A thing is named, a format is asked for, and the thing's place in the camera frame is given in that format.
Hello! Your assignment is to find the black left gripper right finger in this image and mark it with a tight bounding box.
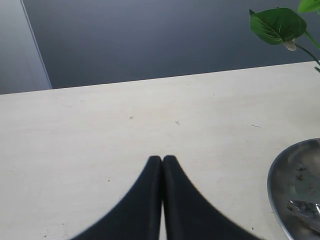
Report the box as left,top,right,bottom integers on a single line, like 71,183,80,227
162,155,258,240

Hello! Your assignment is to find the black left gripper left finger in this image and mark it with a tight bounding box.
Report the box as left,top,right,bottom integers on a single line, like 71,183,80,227
74,156,162,240

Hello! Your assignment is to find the round stainless steel plate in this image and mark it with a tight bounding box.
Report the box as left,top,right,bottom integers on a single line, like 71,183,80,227
267,138,320,240

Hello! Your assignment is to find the red artificial anthurium flower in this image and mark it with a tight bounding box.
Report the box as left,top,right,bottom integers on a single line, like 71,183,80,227
248,0,320,72

